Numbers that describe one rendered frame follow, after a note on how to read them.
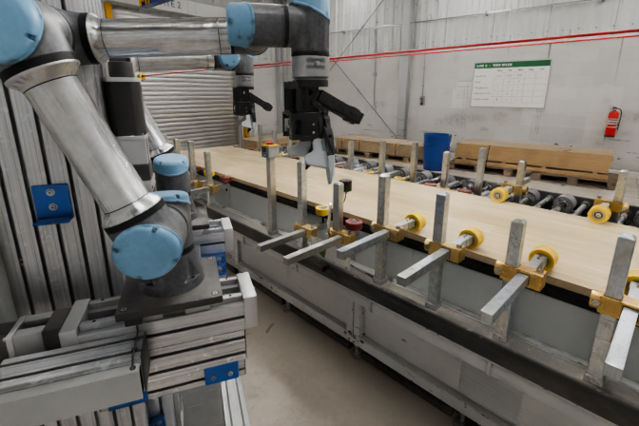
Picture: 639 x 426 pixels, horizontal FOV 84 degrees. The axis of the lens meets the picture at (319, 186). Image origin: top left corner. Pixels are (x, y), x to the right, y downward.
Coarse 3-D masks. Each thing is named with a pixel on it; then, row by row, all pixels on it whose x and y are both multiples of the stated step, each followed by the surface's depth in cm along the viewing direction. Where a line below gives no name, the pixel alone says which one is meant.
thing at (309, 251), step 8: (352, 232) 166; (328, 240) 157; (336, 240) 158; (304, 248) 149; (312, 248) 149; (320, 248) 152; (328, 248) 156; (288, 256) 142; (296, 256) 142; (304, 256) 146; (288, 264) 140
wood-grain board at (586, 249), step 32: (224, 160) 321; (256, 160) 321; (288, 160) 321; (288, 192) 217; (320, 192) 217; (352, 192) 217; (416, 192) 217; (448, 224) 164; (480, 224) 164; (544, 224) 164; (576, 224) 164; (608, 224) 164; (480, 256) 134; (576, 256) 133; (608, 256) 133; (576, 288) 113
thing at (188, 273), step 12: (192, 252) 86; (180, 264) 83; (192, 264) 85; (168, 276) 81; (180, 276) 82; (192, 276) 86; (144, 288) 82; (156, 288) 81; (168, 288) 81; (180, 288) 82; (192, 288) 85
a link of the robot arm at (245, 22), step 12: (228, 12) 62; (240, 12) 62; (252, 12) 62; (264, 12) 63; (276, 12) 63; (288, 12) 64; (228, 24) 62; (240, 24) 62; (252, 24) 63; (264, 24) 63; (276, 24) 64; (288, 24) 64; (228, 36) 64; (240, 36) 64; (252, 36) 64; (264, 36) 64; (276, 36) 65; (288, 36) 65; (252, 48) 71; (264, 48) 74
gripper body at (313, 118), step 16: (304, 80) 68; (320, 80) 68; (288, 96) 70; (304, 96) 70; (288, 112) 70; (304, 112) 70; (320, 112) 70; (288, 128) 73; (304, 128) 70; (320, 128) 70
